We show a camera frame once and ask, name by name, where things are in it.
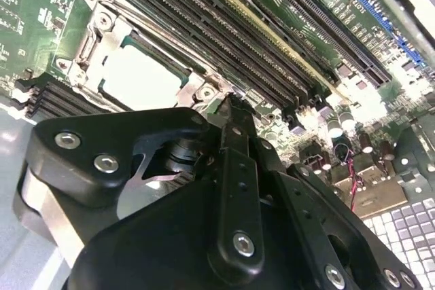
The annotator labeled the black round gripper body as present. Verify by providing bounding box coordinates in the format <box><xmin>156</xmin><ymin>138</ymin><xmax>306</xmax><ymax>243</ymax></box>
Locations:
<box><xmin>66</xmin><ymin>181</ymin><xmax>317</xmax><ymax>290</ymax></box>

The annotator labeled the silver CPU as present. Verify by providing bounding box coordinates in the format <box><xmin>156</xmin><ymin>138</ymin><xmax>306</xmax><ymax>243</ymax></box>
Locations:
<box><xmin>100</xmin><ymin>43</ymin><xmax>192</xmax><ymax>111</ymax></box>

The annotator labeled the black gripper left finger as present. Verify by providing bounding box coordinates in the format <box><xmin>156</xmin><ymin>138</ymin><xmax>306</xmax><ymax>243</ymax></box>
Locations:
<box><xmin>13</xmin><ymin>94</ymin><xmax>266</xmax><ymax>286</ymax></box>

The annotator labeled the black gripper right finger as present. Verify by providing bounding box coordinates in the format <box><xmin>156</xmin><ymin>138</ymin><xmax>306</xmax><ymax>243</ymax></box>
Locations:
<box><xmin>237</xmin><ymin>99</ymin><xmax>424</xmax><ymax>290</ymax></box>

